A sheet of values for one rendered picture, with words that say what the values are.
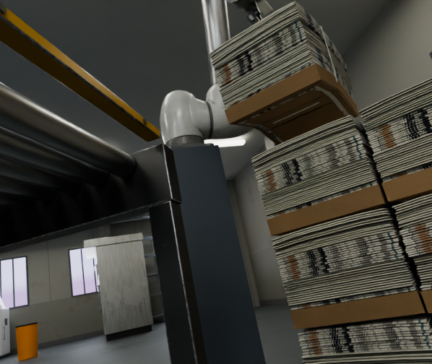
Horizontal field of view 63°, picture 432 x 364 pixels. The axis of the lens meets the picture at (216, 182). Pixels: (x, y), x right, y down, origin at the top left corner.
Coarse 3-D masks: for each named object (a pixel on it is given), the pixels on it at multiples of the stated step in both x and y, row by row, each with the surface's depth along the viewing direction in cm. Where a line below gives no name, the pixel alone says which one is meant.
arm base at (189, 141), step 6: (180, 138) 130; (186, 138) 130; (192, 138) 131; (198, 138) 132; (168, 144) 132; (174, 144) 130; (180, 144) 129; (186, 144) 129; (192, 144) 129; (198, 144) 130; (204, 144) 130; (210, 144) 130
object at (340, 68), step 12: (336, 60) 112; (336, 72) 108; (348, 84) 116; (312, 108) 108; (324, 108) 108; (336, 108) 108; (348, 108) 109; (288, 120) 113; (300, 120) 113; (312, 120) 113; (324, 120) 114; (264, 132) 120; (276, 132) 119; (288, 132) 119; (300, 132) 119
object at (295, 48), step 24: (264, 24) 96; (288, 24) 92; (312, 24) 99; (216, 48) 105; (240, 48) 100; (264, 48) 96; (288, 48) 93; (312, 48) 93; (216, 72) 106; (240, 72) 101; (264, 72) 97; (288, 72) 93; (240, 96) 102; (288, 96) 94; (312, 96) 98; (240, 120) 102; (264, 120) 108
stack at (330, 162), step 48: (288, 144) 91; (336, 144) 84; (384, 144) 79; (288, 192) 90; (336, 192) 83; (288, 240) 89; (336, 240) 82; (384, 240) 76; (288, 288) 87; (336, 288) 80; (384, 288) 75; (336, 336) 80; (384, 336) 74
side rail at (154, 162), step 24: (144, 168) 71; (168, 168) 70; (96, 192) 74; (120, 192) 72; (144, 192) 70; (168, 192) 69; (0, 216) 80; (24, 216) 78; (48, 216) 76; (72, 216) 74; (96, 216) 72; (120, 216) 72; (0, 240) 78; (24, 240) 76
